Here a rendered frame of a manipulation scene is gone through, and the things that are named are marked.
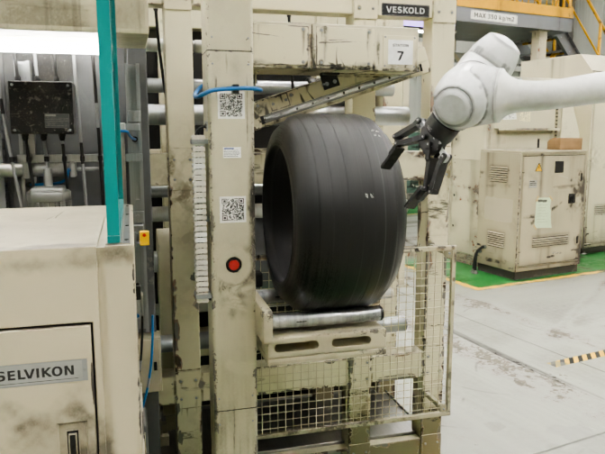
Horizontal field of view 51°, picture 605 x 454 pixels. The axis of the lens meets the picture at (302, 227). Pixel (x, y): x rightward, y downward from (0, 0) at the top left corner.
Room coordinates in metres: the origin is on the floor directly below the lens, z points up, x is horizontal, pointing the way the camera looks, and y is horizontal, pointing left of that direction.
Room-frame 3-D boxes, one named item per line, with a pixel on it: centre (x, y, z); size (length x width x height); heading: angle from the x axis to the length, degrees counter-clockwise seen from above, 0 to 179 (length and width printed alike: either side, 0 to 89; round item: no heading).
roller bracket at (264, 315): (1.87, 0.14, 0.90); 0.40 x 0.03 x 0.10; 15
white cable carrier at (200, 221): (1.78, 0.29, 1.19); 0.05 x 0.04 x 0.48; 15
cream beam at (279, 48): (2.24, -0.07, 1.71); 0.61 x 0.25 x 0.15; 105
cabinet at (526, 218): (6.38, -2.34, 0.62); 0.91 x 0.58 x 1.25; 117
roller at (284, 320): (1.78, -0.07, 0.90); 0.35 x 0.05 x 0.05; 105
